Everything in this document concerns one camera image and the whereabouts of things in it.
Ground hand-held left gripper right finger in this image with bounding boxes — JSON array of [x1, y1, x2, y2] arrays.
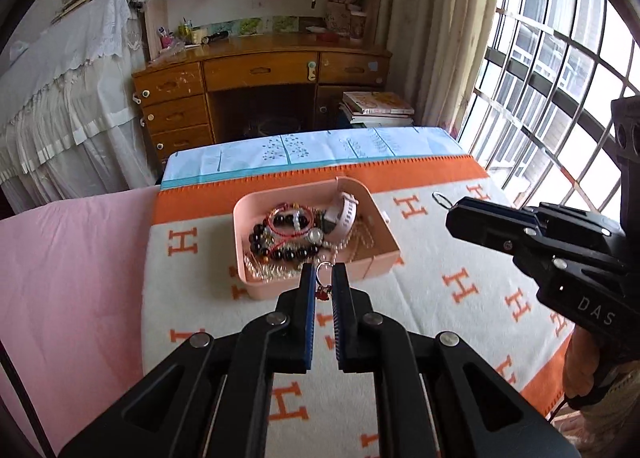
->
[[331, 262, 583, 458]]

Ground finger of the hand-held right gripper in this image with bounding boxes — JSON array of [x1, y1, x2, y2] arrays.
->
[[457, 197, 627, 245], [445, 207, 629, 285]]

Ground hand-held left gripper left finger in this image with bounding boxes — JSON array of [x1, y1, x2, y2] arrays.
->
[[57, 262, 317, 458]]

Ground silver ring with red charm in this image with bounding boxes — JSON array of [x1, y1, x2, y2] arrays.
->
[[314, 262, 334, 301]]

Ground black bead bracelet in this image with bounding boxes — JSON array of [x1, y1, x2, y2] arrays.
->
[[248, 223, 321, 262]]

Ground pink plastic tray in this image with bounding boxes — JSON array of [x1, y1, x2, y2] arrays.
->
[[232, 176, 402, 301]]

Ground red string bracelet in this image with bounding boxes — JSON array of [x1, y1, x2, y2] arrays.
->
[[267, 205, 322, 239]]

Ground pink strap watch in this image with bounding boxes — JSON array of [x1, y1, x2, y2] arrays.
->
[[322, 192, 361, 239]]

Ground person's right hand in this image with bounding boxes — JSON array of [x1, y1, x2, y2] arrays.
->
[[562, 328, 607, 411]]

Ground orange and white blanket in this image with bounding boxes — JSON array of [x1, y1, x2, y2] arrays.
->
[[141, 155, 576, 458]]

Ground stack of books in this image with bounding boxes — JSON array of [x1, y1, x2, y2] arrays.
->
[[339, 90, 416, 129]]

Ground tree print bedsheet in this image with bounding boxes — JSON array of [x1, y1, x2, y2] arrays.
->
[[160, 127, 468, 191]]

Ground window with metal grille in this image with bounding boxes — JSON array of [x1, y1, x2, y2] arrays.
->
[[457, 0, 640, 219]]

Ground beige curtain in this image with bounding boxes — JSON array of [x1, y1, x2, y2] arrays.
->
[[375, 0, 506, 139]]

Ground patterned paper bag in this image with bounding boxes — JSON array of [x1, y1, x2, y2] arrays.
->
[[325, 0, 369, 41]]

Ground pink bedsheet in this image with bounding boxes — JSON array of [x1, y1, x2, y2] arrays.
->
[[0, 185, 162, 454]]

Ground wooden desk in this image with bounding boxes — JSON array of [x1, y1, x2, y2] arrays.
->
[[131, 32, 393, 166]]

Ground leaf print pictures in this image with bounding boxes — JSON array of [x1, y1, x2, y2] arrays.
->
[[200, 15, 301, 38]]

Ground white lace cover cloth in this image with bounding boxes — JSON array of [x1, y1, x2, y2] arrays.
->
[[0, 0, 151, 213]]

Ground wooden bookshelf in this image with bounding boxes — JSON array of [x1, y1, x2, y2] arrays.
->
[[142, 0, 386, 63]]

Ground beige bead bracelet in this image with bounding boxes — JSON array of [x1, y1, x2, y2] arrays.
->
[[349, 230, 379, 265]]

